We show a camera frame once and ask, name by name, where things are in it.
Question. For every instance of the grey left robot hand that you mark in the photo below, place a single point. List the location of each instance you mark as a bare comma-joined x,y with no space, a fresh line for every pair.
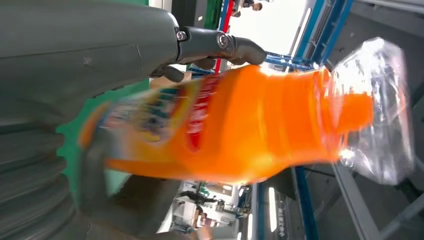
82,49

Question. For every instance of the person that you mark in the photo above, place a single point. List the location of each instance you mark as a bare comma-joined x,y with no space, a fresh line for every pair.
256,6

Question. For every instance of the red steel post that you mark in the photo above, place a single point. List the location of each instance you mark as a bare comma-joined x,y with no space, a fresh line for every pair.
226,13

